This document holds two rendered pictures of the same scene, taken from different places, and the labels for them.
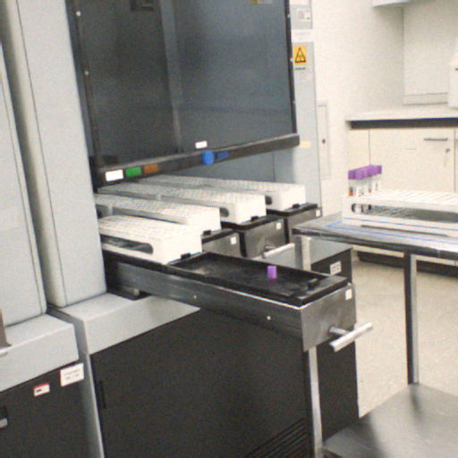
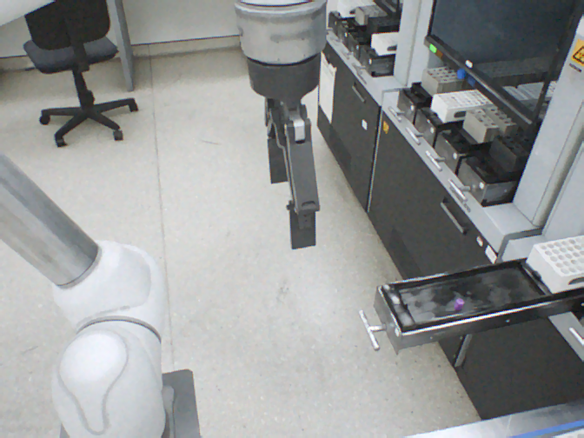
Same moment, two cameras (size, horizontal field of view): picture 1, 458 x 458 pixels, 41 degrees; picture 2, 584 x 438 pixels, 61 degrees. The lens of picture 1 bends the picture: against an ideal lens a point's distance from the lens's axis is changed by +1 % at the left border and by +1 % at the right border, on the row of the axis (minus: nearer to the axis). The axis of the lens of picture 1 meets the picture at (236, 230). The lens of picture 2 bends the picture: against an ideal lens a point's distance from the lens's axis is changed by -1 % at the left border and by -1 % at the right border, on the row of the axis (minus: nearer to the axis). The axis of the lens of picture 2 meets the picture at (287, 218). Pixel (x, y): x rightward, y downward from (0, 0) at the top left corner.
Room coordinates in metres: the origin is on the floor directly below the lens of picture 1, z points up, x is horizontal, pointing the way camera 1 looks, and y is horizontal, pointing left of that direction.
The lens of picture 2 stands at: (1.04, -0.81, 1.62)
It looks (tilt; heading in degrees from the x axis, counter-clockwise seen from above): 41 degrees down; 119
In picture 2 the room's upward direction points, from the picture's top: straight up
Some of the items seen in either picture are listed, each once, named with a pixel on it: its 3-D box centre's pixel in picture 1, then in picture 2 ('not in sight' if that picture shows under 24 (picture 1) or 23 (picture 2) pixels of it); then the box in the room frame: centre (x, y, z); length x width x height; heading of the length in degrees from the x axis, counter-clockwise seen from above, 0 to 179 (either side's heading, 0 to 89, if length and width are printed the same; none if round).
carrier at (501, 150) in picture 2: not in sight; (505, 155); (1.00, 0.51, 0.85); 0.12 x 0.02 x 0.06; 133
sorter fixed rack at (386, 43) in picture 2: not in sight; (408, 43); (0.48, 1.21, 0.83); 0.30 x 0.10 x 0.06; 43
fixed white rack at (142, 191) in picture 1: (139, 199); not in sight; (1.78, 0.28, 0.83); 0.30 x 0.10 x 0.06; 43
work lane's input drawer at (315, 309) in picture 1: (196, 277); (520, 289); (1.13, 0.09, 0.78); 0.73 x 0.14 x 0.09; 43
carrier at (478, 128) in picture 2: not in sight; (476, 127); (0.89, 0.62, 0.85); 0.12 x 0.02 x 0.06; 134
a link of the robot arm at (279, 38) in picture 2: not in sight; (282, 23); (0.79, -0.37, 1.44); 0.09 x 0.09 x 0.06
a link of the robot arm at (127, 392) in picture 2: not in sight; (109, 387); (0.56, -0.57, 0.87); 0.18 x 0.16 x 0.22; 127
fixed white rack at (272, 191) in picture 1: (252, 196); not in sight; (1.66, -0.05, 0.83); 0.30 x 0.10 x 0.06; 43
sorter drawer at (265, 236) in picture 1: (180, 222); not in sight; (1.65, 0.15, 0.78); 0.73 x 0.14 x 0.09; 43
